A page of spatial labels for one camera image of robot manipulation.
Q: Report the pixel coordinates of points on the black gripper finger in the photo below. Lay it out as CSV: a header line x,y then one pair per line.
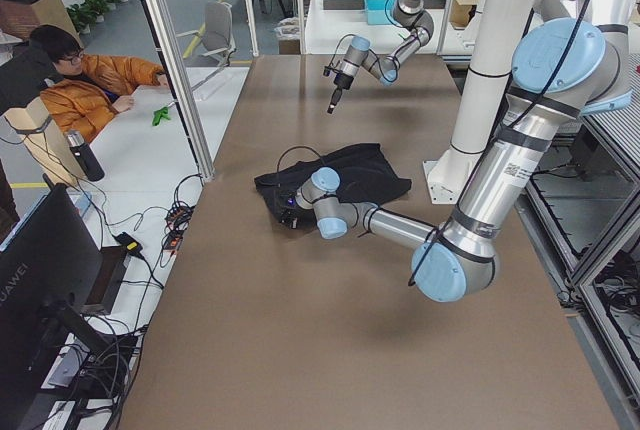
x,y
334,100

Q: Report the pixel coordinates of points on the grey office chair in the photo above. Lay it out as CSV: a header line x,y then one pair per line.
x,y
217,37

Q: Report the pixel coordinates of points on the black graphic t-shirt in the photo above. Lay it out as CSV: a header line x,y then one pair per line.
x,y
365,176

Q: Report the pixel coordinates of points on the black power adapter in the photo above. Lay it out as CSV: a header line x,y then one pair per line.
x,y
132,245

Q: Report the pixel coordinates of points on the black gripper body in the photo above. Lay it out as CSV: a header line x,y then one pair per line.
x,y
342,81

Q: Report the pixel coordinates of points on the orange grey usb hub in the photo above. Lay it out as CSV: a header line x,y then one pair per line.
x,y
179,216
172,243

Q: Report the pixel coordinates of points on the black water bottle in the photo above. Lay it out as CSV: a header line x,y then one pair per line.
x,y
84,156

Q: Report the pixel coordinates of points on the black computer monitor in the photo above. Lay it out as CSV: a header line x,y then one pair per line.
x,y
51,257

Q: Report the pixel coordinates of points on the person in orange jacket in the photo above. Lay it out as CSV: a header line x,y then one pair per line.
x,y
94,88

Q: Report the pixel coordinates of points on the aluminium frame post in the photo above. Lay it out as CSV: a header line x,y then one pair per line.
x,y
165,40

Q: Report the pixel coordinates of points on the green plastic clip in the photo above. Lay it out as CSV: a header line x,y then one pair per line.
x,y
160,115

